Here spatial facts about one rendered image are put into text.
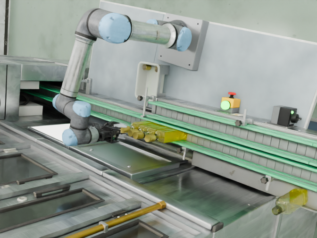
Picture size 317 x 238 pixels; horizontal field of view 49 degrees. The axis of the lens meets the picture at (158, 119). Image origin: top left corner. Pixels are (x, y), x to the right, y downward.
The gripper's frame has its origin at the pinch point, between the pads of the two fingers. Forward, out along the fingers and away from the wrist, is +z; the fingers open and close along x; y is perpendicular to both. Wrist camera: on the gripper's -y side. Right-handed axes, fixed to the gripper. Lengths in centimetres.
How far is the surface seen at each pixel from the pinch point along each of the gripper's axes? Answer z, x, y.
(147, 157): 8.8, -12.6, 10.7
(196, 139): 27.3, -0.6, 26.5
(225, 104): 30, 20, 38
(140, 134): -1.2, 1.3, 13.0
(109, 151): -2.6, -12.9, -5.4
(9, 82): -16, 9, -90
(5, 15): 110, 57, -368
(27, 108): 3, -11, -102
